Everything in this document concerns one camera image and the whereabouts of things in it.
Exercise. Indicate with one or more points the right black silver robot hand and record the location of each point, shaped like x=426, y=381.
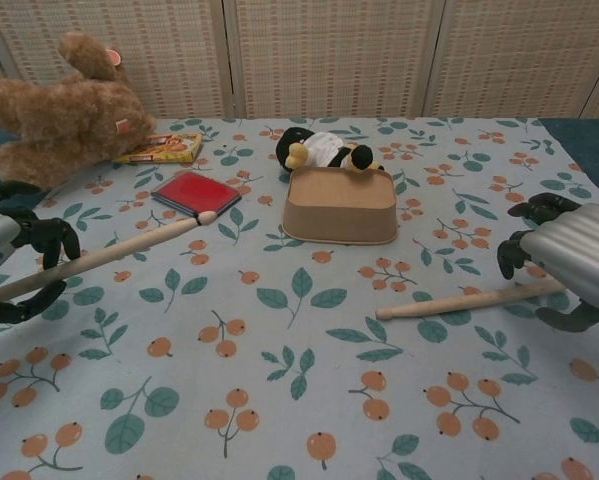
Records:
x=579, y=250

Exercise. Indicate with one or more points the wooden stick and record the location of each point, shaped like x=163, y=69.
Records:
x=129, y=246
x=459, y=302

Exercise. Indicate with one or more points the brown teddy bear plush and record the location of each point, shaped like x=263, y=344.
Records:
x=64, y=120

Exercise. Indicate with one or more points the yellow orange snack box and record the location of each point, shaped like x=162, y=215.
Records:
x=171, y=149

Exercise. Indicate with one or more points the red ink stamp pad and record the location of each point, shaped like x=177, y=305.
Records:
x=196, y=192

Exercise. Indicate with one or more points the tan rectangular paper box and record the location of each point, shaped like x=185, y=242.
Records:
x=339, y=220

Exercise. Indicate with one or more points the black white plush doll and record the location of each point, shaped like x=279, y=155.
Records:
x=324, y=150

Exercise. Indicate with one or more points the floral printed tablecloth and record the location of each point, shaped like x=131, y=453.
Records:
x=299, y=360

